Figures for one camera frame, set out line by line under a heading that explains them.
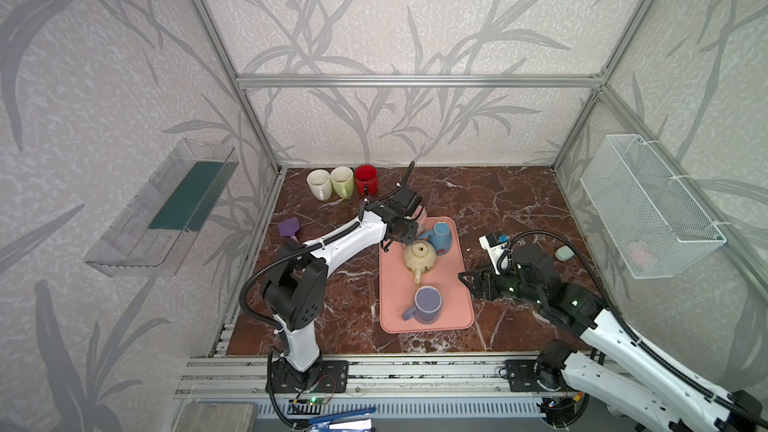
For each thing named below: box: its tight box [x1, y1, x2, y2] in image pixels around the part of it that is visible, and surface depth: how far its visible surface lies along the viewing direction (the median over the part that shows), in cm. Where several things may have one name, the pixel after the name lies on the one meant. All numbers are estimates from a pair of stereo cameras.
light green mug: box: [330, 166, 354, 199], surface depth 108 cm
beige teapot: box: [401, 240, 437, 286], surface depth 88 cm
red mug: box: [354, 164, 378, 196], surface depth 110 cm
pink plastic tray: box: [378, 216, 475, 334], surface depth 87 cm
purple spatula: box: [278, 217, 300, 243], surface depth 106 cm
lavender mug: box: [402, 285, 443, 325], surface depth 80 cm
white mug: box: [306, 169, 332, 202], surface depth 107 cm
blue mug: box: [418, 221, 453, 256], surface depth 93 cm
